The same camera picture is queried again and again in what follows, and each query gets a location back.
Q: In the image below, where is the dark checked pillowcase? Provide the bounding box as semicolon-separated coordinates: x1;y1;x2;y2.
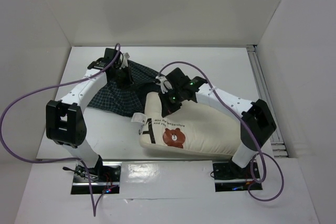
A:
88;61;161;117

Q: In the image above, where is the cream pillow with bear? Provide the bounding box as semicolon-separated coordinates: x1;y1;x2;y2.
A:
131;92;241;159

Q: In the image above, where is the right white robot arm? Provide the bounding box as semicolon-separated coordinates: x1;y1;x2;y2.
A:
156;68;277;178

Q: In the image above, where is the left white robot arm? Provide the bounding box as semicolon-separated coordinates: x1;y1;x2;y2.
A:
46;48;134;182

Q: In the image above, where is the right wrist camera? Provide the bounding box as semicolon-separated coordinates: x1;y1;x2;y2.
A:
155;76;173;94

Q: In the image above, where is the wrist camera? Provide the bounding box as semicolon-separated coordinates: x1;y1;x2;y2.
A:
115;52;130;69
155;76;173;94

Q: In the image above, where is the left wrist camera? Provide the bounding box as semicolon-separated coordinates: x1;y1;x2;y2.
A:
115;52;130;69

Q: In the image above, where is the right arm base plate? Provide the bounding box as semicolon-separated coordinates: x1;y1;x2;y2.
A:
210;161;263;193

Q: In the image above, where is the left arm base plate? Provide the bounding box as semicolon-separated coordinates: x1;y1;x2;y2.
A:
62;164;121;195

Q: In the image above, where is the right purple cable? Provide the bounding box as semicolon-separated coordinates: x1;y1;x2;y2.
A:
157;61;286;203

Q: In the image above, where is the purple cable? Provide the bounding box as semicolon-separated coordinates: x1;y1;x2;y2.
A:
0;42;122;217
157;61;286;203

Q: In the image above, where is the aluminium rail frame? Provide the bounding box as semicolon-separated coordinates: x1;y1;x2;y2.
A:
246;45;289;158

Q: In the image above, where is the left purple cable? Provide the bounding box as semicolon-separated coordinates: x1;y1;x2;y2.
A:
0;42;122;217

